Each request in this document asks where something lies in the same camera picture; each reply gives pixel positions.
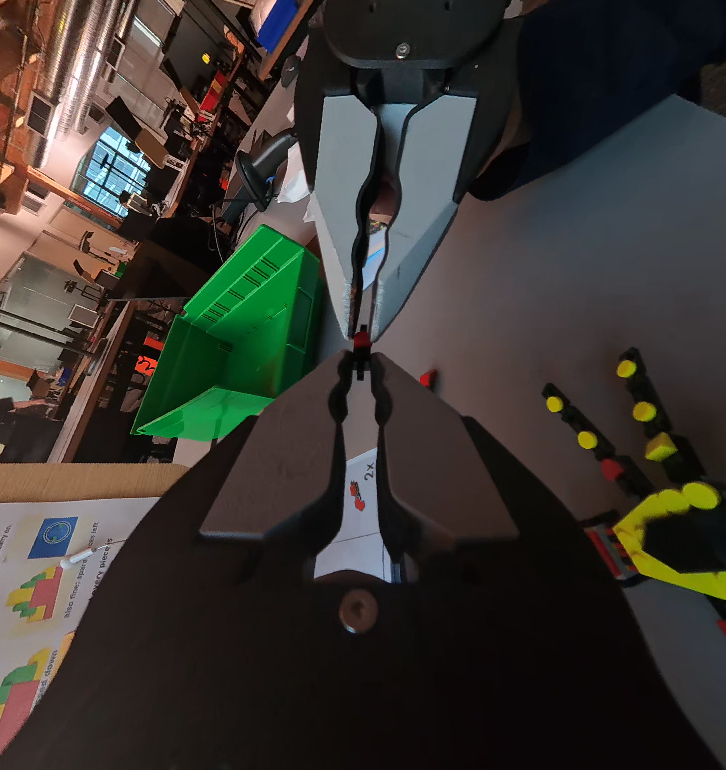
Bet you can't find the arched window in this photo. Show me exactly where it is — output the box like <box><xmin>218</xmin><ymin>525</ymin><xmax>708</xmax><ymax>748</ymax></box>
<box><xmin>83</xmin><ymin>135</ymin><xmax>153</xmax><ymax>217</ymax></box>

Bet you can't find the blue plastic bin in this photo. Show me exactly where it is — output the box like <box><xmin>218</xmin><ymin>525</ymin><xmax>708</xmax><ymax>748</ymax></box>
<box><xmin>258</xmin><ymin>0</ymin><xmax>300</xmax><ymax>52</ymax></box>

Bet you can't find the white crumpled paper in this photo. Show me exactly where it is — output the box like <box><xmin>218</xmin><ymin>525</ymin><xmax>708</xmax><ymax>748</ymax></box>
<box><xmin>277</xmin><ymin>174</ymin><xmax>312</xmax><ymax>223</ymax></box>

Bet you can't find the printed instruction poster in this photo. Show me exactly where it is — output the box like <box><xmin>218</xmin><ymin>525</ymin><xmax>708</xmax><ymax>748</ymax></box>
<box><xmin>0</xmin><ymin>496</ymin><xmax>165</xmax><ymax>768</ymax></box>

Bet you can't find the small black red lego piece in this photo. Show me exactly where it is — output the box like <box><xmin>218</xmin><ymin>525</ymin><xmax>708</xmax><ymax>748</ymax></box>
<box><xmin>352</xmin><ymin>325</ymin><xmax>373</xmax><ymax>383</ymax></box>

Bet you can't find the black yellow lego model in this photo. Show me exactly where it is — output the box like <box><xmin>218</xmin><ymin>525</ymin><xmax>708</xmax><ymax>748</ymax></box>
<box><xmin>540</xmin><ymin>346</ymin><xmax>726</xmax><ymax>663</ymax></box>

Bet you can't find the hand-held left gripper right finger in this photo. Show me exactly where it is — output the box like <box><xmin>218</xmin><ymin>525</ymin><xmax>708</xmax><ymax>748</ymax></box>
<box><xmin>370</xmin><ymin>352</ymin><xmax>521</xmax><ymax>578</ymax></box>

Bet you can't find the open lego instruction booklet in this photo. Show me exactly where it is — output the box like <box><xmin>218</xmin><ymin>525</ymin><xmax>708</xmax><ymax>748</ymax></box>
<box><xmin>314</xmin><ymin>448</ymin><xmax>400</xmax><ymax>583</ymax></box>

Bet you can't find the white pin with string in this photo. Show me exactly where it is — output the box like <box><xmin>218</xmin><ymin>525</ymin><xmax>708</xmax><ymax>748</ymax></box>
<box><xmin>60</xmin><ymin>538</ymin><xmax>126</xmax><ymax>570</ymax></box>

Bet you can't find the silver ventilation duct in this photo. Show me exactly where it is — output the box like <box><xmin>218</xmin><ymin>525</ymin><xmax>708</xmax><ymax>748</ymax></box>
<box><xmin>44</xmin><ymin>0</ymin><xmax>135</xmax><ymax>127</ymax></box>

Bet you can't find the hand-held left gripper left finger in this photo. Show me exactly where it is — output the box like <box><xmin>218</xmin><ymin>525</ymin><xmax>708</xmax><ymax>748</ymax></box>
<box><xmin>198</xmin><ymin>351</ymin><xmax>347</xmax><ymax>578</ymax></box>

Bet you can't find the green plastic bin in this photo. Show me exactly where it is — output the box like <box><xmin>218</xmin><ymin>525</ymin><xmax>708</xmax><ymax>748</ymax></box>
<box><xmin>130</xmin><ymin>224</ymin><xmax>323</xmax><ymax>443</ymax></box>

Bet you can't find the black handheld barcode scanner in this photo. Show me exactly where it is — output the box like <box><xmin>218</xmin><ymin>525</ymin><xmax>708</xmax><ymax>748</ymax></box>
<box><xmin>235</xmin><ymin>132</ymin><xmax>298</xmax><ymax>211</ymax></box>

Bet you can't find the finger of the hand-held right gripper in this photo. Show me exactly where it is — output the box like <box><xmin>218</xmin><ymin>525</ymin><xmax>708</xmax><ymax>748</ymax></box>
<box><xmin>310</xmin><ymin>95</ymin><xmax>382</xmax><ymax>339</ymax></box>
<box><xmin>370</xmin><ymin>94</ymin><xmax>479</xmax><ymax>338</ymax></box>

